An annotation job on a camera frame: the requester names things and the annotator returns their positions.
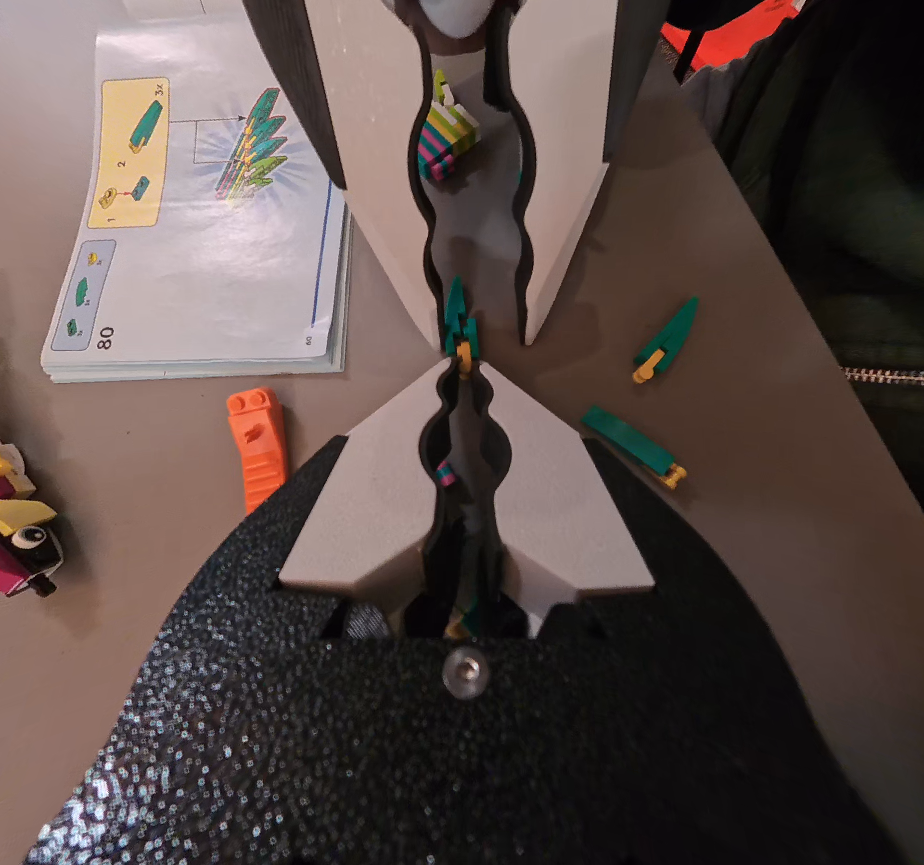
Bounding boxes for teal curved slope piece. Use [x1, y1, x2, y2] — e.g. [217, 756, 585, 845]
[442, 275, 469, 355]

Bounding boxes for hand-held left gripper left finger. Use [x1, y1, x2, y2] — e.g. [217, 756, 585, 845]
[278, 358, 463, 624]

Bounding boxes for teal feather with yellow clip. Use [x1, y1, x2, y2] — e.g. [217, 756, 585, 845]
[580, 405, 689, 491]
[632, 295, 700, 384]

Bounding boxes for pink lego bird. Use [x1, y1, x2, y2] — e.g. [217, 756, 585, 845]
[0, 439, 66, 599]

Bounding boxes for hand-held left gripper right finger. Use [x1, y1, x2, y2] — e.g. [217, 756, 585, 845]
[469, 360, 655, 636]

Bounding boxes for lego instruction booklet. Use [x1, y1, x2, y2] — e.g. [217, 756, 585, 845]
[39, 0, 355, 384]

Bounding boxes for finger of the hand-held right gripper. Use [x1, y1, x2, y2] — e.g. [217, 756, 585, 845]
[507, 0, 625, 346]
[302, 0, 446, 354]

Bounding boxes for orange brick separator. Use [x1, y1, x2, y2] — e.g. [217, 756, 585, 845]
[225, 386, 288, 517]

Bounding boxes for orange object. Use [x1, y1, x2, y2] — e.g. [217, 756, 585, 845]
[660, 0, 825, 74]

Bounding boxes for striped lego wing assembly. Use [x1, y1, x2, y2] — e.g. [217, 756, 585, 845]
[416, 69, 482, 182]

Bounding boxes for dark green jacket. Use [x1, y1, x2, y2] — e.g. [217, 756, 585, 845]
[679, 0, 924, 509]

